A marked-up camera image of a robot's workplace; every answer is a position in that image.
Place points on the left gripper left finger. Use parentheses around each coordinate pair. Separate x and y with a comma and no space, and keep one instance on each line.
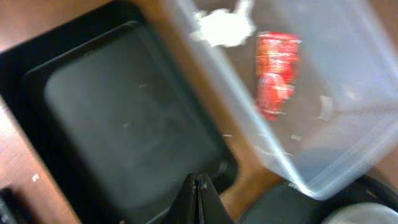
(184,208)

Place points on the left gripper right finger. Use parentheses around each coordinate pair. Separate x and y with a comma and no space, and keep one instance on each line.
(210,209)

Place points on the pink bowl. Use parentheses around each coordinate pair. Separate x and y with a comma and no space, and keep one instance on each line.
(362,213)

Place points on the clear plastic bin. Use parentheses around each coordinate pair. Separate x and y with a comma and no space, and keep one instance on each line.
(342,117)

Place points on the red snack wrapper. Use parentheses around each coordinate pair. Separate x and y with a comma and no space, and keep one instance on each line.
(277,56)

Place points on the round black serving tray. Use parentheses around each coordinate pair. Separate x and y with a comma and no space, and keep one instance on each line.
(284,205)

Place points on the white tissue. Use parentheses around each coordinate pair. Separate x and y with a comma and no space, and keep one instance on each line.
(224,27)

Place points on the black rectangular tray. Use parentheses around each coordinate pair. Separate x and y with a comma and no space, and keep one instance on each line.
(109,110)

